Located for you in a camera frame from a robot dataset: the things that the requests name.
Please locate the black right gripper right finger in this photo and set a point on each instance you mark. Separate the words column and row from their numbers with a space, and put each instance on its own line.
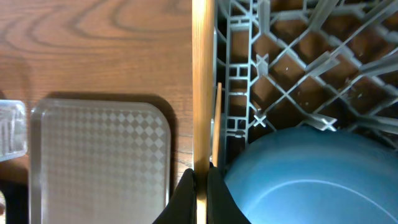
column 221, row 208

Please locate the wooden chopstick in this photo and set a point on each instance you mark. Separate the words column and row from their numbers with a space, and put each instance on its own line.
column 217, row 125
column 202, row 77

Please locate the black waste tray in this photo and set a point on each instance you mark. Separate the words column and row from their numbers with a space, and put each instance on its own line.
column 17, row 202

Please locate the grey dishwasher rack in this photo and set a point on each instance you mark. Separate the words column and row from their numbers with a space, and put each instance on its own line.
column 327, row 64

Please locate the dark brown serving tray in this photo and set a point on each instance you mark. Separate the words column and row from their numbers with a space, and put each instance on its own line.
column 98, row 162

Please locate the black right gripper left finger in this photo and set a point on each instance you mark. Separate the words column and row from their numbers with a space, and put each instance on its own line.
column 181, row 208

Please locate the clear plastic bin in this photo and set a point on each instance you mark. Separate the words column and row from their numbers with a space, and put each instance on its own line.
column 13, row 129

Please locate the large blue plate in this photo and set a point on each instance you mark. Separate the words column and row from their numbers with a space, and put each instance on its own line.
column 303, row 175

